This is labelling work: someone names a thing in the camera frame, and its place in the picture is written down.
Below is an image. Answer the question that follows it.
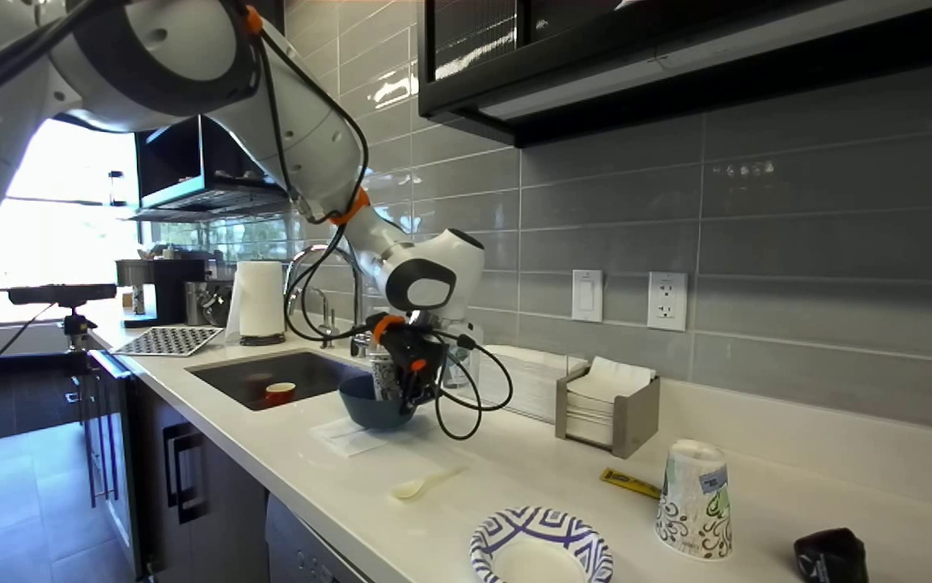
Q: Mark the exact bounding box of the black camera tripod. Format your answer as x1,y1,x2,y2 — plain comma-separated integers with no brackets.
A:
60,303,122,510

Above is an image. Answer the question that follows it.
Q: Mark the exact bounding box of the white light switch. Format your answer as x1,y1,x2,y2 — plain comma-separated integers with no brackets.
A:
570,265,606,324

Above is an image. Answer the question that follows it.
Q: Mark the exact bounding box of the white paper sheet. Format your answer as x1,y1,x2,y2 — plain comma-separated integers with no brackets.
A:
308,414,430,461

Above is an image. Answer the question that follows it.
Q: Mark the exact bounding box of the white wall outlet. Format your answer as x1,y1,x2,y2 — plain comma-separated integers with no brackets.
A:
646,267,693,333

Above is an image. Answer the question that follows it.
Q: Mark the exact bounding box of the clear acrylic box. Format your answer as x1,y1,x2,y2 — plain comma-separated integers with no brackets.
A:
478,347,582,424

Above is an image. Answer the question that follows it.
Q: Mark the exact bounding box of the wrist camera with orange straps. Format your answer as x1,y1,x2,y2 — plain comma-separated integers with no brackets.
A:
367,308,418,351

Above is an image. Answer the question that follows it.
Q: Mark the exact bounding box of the grey napkin holder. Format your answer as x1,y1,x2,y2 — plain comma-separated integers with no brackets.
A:
555,370,664,461

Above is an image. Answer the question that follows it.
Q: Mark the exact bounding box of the grey drying mat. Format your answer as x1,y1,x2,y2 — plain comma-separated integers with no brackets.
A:
114,324,226,361

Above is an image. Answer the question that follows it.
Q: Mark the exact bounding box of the blue patterned paper plate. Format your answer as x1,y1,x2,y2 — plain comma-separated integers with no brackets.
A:
470,502,619,583

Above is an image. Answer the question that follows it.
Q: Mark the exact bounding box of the dark base cabinet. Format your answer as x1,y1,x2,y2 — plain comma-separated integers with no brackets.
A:
89,353,372,583

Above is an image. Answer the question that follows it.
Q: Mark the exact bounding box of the upside-down patterned paper cup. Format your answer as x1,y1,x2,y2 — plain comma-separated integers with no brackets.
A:
653,437,734,559

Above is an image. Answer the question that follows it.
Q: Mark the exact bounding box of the chrome kitchen faucet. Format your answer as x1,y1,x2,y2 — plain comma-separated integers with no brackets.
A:
287,244,375,360

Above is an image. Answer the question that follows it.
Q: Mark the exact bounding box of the black binder clip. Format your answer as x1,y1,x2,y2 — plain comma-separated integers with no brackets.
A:
790,525,871,583

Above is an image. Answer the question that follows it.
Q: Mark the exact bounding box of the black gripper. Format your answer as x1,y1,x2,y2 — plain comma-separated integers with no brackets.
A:
379,318,450,421

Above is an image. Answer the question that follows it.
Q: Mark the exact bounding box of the black coffee machine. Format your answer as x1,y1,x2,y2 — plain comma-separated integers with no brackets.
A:
114,252,212,328

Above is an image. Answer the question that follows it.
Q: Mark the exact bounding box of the yellow sauce packet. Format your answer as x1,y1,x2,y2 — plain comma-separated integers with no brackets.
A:
599,464,667,502

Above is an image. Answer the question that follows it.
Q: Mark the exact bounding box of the white plastic spoon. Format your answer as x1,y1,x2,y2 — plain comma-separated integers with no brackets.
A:
392,464,473,505

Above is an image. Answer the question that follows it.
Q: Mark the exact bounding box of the black cabinet handle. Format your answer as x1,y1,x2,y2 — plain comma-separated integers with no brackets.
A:
163,421,212,527

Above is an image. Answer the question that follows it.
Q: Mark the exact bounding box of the bright window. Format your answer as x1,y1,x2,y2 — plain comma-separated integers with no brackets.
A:
0,117,145,328

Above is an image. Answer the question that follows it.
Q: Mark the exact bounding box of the white napkin stack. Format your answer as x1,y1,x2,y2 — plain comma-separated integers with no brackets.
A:
564,353,656,447

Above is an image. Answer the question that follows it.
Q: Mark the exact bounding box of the white paper towel roll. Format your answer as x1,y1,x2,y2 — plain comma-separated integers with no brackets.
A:
229,259,291,347

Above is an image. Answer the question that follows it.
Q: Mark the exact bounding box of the dark upper wall cabinet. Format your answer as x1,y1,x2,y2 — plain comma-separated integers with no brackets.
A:
416,0,932,150

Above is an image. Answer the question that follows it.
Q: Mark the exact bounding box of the dark blue bowl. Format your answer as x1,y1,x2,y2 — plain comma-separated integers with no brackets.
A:
333,370,427,437

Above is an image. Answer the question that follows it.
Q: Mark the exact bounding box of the steel kitchen sink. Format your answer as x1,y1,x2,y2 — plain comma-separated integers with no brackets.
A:
184,351,379,414

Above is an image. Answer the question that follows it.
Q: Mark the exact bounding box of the black bar camera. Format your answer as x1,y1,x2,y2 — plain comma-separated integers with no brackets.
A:
6,280,120,308

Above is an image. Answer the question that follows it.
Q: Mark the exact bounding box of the orange object in sink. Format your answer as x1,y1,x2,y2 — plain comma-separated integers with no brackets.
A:
263,379,302,407

